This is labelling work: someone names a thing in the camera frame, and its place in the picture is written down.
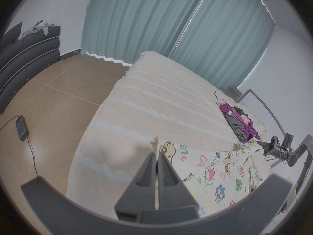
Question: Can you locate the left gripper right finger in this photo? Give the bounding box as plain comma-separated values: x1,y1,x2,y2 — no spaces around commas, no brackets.
156,148,200,218

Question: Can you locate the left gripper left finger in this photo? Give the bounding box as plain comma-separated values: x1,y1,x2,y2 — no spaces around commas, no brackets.
115,151,157,221

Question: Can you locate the white printed pyjama top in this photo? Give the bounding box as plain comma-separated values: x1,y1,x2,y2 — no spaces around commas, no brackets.
149,136,272,216

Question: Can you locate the bed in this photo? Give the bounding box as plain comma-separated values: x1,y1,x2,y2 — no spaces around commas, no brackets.
66,51,289,216

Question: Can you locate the pile of clothes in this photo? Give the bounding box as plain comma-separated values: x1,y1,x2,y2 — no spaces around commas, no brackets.
22,20,56,38

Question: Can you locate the cream striped pillow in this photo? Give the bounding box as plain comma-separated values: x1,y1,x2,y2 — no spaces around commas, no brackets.
238,103,267,135

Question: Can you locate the pink garment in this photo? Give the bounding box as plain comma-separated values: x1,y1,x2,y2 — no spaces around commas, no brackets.
216,99,253,127

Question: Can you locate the dark grey garment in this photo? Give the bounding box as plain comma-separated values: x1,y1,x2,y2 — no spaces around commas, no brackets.
233,106,250,118

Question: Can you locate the purple satin garment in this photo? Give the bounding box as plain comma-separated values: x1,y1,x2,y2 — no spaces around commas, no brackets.
214,91,261,141

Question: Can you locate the grey bedside table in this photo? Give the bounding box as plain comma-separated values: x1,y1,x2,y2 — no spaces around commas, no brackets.
220,86,241,100

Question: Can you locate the blue-green curtain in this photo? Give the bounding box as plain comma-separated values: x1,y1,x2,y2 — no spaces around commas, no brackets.
81,0,211,66
169,0,276,88

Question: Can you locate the black power adapter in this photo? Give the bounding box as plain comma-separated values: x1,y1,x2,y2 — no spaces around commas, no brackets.
15,115,30,142

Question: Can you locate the black chest of drawers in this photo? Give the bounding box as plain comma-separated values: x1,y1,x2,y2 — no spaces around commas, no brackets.
0,21,61,115

